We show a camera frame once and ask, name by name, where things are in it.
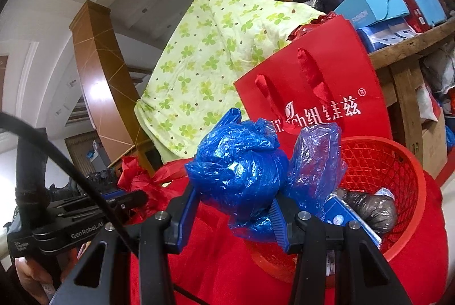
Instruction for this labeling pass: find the blue plastic bag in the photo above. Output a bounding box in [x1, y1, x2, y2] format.
[185, 108, 348, 244]

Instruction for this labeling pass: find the red plastic basket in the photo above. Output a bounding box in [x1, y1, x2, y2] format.
[245, 136, 427, 290]

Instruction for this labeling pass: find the blue white patterned box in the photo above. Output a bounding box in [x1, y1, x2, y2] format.
[355, 20, 419, 54]

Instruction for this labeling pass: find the red plastic bag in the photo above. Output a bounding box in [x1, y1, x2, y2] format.
[117, 154, 191, 224]

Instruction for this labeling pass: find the green floral quilt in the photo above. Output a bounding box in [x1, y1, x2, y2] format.
[134, 0, 326, 162]

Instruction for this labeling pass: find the brown wooden door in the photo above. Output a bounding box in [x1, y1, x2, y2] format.
[64, 137, 120, 173]

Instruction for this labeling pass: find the black plastic bag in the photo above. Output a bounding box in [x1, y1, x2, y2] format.
[336, 186, 398, 235]

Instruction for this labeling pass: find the light blue cardboard box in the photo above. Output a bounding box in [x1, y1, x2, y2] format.
[334, 0, 410, 30]

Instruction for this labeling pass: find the grey plastic bag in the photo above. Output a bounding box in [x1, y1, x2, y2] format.
[420, 50, 455, 96]

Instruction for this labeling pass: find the brown wooden column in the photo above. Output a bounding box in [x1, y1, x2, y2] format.
[69, 0, 157, 178]

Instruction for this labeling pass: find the red blanket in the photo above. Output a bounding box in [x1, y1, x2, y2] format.
[128, 156, 449, 305]

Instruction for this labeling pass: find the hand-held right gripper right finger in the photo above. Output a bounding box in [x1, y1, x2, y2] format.
[266, 193, 415, 305]

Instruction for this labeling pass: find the wooden table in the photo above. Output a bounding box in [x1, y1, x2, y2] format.
[366, 15, 455, 153]

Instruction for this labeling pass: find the blue white toothpaste box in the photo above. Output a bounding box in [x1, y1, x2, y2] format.
[322, 193, 383, 245]

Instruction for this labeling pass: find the person's left hand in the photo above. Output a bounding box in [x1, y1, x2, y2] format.
[16, 250, 78, 305]

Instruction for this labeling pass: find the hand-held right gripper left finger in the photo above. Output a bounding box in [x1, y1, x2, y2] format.
[48, 180, 200, 305]

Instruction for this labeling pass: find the brown cardboard box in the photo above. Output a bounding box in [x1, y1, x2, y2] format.
[421, 109, 449, 180]

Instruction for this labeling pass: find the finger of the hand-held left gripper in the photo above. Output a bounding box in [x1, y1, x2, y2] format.
[102, 189, 149, 215]

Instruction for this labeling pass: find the black jacket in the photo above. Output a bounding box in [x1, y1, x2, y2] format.
[49, 168, 119, 201]

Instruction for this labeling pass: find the red paper bag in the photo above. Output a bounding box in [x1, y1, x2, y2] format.
[233, 15, 394, 143]

